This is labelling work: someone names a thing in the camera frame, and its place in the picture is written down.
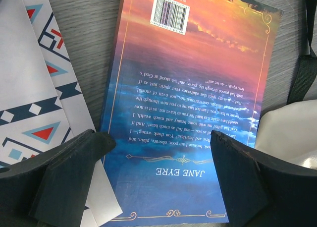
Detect cream canvas backpack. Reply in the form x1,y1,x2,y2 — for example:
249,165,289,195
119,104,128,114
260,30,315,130
255,0,317,170

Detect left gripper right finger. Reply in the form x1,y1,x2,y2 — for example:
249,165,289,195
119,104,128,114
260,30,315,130
211,130,317,227

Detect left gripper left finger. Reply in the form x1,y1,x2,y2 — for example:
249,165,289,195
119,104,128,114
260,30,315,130
0,129,116,227

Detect blue sunset paperback book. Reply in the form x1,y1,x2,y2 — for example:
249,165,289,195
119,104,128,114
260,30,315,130
100,0,283,227

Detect white patterned placemat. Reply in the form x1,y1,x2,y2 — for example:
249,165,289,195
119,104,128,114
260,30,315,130
0,0,122,227

